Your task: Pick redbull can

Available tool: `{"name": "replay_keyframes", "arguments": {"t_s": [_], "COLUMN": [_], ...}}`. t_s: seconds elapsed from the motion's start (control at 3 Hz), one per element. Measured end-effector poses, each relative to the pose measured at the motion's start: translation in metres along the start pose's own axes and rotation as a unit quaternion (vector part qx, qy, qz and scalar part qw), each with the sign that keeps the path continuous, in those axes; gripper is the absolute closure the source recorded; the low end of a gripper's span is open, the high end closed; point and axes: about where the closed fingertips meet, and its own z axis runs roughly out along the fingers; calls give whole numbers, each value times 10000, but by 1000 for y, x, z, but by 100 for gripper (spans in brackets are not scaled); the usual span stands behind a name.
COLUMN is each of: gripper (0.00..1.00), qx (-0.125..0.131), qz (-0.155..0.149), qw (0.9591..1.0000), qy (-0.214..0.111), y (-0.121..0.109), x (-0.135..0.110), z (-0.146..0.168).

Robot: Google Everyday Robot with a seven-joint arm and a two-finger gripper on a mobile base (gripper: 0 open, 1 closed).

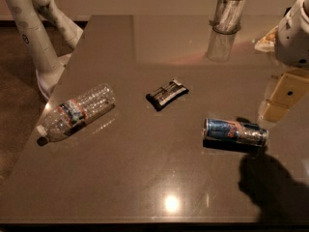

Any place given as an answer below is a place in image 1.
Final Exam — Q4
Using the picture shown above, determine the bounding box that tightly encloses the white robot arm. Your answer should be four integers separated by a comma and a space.
255, 0, 309, 124

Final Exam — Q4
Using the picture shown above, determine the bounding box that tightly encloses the yellow white packet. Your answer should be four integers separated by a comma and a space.
255, 26, 278, 53

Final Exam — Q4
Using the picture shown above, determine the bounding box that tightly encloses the black snack bar packet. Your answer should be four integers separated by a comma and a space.
146, 79, 189, 111

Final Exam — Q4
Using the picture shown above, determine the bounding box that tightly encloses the clear cup with straws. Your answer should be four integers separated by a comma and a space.
212, 0, 246, 35

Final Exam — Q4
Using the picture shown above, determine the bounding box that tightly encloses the clear plastic water bottle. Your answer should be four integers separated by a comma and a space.
37, 83, 116, 146

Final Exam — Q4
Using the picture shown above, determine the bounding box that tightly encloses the blue silver redbull can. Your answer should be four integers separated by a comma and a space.
203, 118, 268, 147

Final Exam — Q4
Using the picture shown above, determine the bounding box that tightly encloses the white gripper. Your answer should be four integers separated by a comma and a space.
259, 0, 309, 123

